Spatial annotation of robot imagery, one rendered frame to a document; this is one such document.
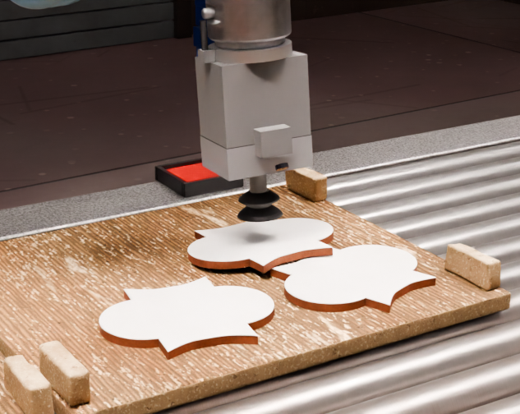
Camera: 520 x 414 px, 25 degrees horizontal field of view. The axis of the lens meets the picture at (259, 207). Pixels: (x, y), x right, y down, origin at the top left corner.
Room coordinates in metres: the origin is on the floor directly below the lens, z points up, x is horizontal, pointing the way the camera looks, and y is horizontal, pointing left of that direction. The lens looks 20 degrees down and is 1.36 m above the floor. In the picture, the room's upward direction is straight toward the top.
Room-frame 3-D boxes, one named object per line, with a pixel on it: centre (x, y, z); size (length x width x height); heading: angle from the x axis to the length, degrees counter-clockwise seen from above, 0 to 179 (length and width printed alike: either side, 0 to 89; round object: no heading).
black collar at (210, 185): (1.31, 0.07, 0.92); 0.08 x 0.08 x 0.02; 31
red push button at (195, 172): (1.31, 0.07, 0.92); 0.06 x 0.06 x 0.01; 31
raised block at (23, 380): (0.76, 0.17, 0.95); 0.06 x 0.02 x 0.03; 30
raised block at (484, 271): (0.98, -0.19, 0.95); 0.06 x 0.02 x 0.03; 32
